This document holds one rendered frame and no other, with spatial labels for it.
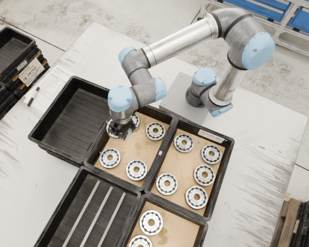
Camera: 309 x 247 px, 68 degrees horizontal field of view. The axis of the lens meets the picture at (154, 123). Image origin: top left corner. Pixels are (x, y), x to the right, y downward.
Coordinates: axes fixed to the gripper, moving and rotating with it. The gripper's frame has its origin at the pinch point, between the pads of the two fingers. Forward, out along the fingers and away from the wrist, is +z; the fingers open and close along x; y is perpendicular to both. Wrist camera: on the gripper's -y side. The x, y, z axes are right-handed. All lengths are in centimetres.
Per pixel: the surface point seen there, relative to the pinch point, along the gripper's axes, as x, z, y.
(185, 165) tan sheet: 32.2, 14.0, -1.1
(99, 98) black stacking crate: -24.8, 19.4, -16.6
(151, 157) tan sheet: 15.3, 15.5, 2.0
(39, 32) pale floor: -158, 115, -99
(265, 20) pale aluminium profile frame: 60, 66, -188
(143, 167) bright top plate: 14.4, 12.7, 9.0
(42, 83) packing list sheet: -68, 36, -17
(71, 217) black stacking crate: -5.4, 17.3, 42.1
